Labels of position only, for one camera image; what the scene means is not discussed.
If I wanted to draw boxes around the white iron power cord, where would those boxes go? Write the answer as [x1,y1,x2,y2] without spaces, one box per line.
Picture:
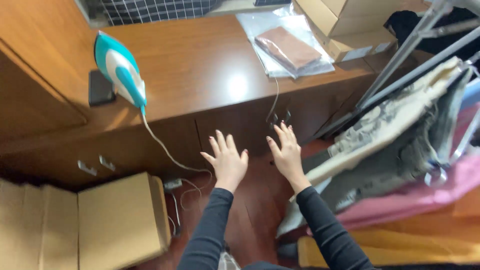
[140,106,213,211]

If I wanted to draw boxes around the grey metal drying rack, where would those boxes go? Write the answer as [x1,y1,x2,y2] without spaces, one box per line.
[300,0,480,188]

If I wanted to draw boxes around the silver drawer handle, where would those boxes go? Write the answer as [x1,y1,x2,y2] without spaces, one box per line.
[98,154,116,172]
[77,160,98,177]

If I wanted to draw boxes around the black cabinet door handles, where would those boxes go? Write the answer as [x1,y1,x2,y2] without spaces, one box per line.
[268,109,292,127]

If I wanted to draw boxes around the dark checked cloth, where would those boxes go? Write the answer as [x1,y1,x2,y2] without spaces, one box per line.
[100,0,223,26]

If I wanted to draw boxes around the light blue garment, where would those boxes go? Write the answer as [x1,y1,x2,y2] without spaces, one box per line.
[459,78,480,110]

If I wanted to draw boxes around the small brown cardboard box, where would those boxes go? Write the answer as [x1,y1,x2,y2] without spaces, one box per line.
[77,172,172,270]

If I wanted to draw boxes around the white power strip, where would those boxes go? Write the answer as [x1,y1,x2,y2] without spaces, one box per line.
[163,179,184,192]

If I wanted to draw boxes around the person's right hand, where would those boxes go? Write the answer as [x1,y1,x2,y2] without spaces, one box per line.
[266,122,312,195]

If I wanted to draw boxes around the thin grey cable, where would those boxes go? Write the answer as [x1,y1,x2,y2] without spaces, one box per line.
[266,77,280,123]

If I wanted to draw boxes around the person's left hand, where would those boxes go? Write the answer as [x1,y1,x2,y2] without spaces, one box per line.
[200,130,249,194]

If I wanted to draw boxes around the large brown cardboard box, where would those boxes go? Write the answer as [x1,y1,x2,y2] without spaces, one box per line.
[0,178,80,270]

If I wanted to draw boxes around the stack of tan cardboard boxes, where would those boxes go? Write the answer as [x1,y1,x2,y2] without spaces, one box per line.
[292,0,430,63]

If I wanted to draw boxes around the beige grey patterned garment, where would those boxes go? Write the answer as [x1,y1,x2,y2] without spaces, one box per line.
[277,56,474,238]

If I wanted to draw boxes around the clear plastic bag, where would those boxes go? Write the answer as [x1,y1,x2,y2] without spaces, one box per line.
[236,3,336,80]

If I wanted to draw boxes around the black smartphone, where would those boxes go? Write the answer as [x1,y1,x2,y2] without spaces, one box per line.
[88,70,116,107]

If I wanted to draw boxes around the pink garment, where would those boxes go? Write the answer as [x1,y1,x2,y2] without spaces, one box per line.
[307,101,480,231]

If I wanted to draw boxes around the black garment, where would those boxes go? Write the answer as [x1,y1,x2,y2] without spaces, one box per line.
[383,7,480,58]

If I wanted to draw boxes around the brown wooden desk cabinet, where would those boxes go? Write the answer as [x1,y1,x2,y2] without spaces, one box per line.
[0,0,436,190]

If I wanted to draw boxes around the folded brown cloth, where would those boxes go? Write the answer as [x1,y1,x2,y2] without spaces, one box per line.
[254,26,323,72]

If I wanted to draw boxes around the teal and white clothes iron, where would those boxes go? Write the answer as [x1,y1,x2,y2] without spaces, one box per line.
[94,31,148,115]

